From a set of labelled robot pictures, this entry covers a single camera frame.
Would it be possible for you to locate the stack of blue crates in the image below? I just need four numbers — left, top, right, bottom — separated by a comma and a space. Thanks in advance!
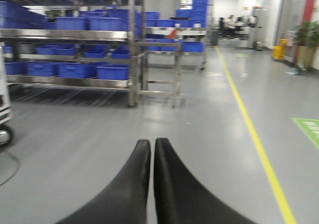
175, 0, 210, 28

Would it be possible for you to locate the grey trash bin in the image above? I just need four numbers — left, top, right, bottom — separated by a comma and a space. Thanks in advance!
210, 30, 219, 46

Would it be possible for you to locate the potted plant in gold pot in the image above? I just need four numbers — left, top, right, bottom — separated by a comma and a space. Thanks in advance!
295, 20, 319, 71

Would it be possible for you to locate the seated office worker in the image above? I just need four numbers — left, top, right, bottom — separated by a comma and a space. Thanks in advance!
224, 14, 235, 37

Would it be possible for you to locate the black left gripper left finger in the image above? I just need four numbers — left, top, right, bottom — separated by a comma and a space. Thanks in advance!
59, 139, 151, 224

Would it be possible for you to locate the steel water dispenser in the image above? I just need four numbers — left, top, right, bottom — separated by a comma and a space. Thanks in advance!
247, 7, 268, 50

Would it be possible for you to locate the stainless steel flow rack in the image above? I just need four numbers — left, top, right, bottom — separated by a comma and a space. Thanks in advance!
0, 0, 145, 107

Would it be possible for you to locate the stainless steel wheeled cart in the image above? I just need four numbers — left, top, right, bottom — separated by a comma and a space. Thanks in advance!
137, 27, 209, 108

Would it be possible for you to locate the green dustpan with broom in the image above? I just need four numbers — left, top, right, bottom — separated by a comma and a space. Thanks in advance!
287, 61, 304, 75

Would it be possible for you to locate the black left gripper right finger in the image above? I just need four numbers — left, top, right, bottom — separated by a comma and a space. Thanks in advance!
154, 138, 252, 224

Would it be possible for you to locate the yellow mop bucket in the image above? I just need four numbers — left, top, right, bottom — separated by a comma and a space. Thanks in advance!
272, 39, 287, 60

